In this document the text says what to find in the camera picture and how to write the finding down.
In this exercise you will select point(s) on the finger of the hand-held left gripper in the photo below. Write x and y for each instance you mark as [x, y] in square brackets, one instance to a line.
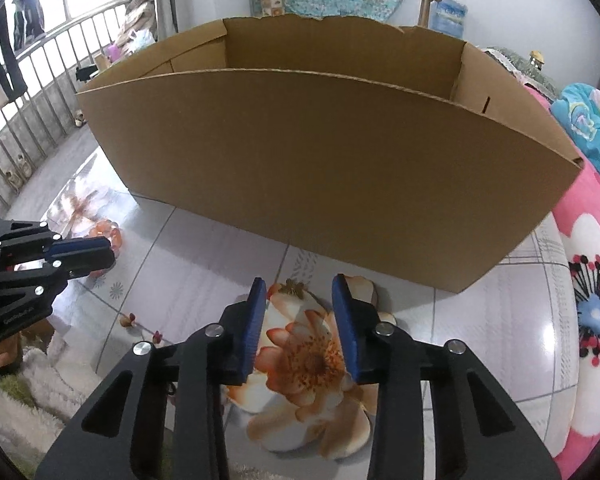
[90, 264]
[80, 247]

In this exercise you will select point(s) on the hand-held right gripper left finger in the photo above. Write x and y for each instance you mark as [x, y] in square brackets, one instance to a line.
[252, 330]

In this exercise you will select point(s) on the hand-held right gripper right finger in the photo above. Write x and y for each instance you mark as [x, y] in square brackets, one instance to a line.
[347, 330]

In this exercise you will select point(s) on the small gold pendant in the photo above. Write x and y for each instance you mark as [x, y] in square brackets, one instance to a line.
[292, 287]

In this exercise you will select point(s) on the brown cardboard box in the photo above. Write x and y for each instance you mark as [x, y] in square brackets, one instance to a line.
[330, 160]

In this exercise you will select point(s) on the person's left hand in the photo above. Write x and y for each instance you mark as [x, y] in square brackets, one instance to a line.
[7, 356]

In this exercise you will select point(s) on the black hanging pants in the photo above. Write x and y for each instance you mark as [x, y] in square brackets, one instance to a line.
[2, 52]

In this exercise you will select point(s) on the white plastic bag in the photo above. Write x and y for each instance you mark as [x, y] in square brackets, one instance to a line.
[140, 40]

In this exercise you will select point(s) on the metal balcony railing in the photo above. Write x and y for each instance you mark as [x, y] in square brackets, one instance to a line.
[80, 21]

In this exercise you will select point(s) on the dark hanging jacket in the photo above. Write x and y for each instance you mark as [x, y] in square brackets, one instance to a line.
[29, 10]

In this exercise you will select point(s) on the pink floral bedsheet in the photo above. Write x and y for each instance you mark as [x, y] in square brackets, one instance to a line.
[595, 195]

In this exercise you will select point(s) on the green lace cloth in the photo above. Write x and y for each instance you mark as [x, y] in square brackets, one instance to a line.
[505, 57]

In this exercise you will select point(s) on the blue patterned blanket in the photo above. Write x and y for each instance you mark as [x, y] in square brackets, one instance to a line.
[585, 120]

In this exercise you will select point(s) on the small gold-lidded jar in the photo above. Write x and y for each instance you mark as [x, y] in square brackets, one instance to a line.
[536, 58]

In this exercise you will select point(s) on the blue water jug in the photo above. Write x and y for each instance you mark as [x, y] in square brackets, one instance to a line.
[450, 15]

